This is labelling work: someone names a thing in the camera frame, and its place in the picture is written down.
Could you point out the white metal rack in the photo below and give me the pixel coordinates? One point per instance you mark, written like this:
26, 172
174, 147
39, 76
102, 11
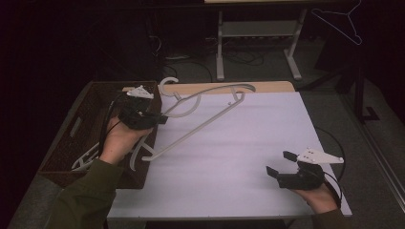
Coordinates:
220, 47

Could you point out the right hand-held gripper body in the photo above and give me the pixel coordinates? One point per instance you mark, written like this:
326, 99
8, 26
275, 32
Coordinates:
302, 179

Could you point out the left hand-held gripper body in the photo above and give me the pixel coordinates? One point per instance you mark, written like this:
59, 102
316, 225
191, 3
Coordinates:
137, 114

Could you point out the brown woven basket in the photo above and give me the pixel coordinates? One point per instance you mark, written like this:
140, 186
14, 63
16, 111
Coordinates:
82, 133

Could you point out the white table mat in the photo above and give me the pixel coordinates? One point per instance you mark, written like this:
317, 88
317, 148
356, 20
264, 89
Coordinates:
238, 159

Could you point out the person's left hand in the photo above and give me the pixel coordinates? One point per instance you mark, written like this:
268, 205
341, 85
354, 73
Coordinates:
119, 140

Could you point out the grey plastic clothes hanger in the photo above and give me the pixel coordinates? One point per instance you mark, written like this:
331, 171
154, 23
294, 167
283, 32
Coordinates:
83, 160
197, 127
92, 150

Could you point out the dark metal stand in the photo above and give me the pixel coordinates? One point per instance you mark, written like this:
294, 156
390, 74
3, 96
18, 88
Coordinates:
359, 95

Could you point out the person's right hand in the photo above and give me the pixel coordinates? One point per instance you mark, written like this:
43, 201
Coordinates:
320, 198

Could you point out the white power strip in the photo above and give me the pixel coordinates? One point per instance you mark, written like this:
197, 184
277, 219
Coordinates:
176, 58

